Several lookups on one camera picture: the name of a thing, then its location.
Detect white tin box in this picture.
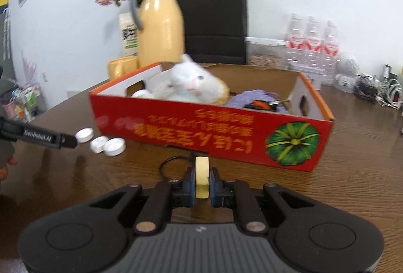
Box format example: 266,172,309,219
289,62,324,90

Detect white bottle cap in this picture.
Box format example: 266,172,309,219
89,136,109,154
75,128,94,143
104,137,126,157

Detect black paper bag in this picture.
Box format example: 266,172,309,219
177,0,248,64

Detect yellow mug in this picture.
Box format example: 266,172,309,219
107,56,139,80

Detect tangled charger cables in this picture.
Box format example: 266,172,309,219
352,64,403,110

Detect left water bottle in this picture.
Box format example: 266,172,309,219
286,13,305,64

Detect middle water bottle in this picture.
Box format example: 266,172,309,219
303,16,322,68

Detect white milk carton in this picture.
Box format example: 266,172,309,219
119,13,138,56

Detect purple cloth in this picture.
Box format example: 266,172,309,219
225,90,288,113

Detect white robot figurine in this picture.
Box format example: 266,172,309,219
333,53,359,94

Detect clear seed container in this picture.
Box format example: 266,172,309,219
245,36,288,70

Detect cream tape roll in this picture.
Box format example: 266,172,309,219
195,157,210,199

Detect orange cardboard box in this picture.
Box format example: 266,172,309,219
89,62,335,171

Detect right water bottle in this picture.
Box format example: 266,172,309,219
322,21,340,85

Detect black hair tie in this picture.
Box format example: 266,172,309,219
158,155,193,181

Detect water bottle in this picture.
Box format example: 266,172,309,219
303,16,322,68
286,13,305,64
322,21,340,85

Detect yellow thermos jug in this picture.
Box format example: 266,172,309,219
130,0,185,67

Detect white plush toy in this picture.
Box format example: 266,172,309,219
132,54,229,105

